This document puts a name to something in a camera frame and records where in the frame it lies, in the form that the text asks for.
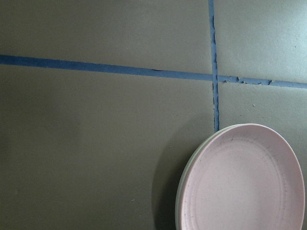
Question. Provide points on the pink plate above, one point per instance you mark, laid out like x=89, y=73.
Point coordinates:
x=250, y=179

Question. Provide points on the cream white plate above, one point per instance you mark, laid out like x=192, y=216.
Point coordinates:
x=187, y=187

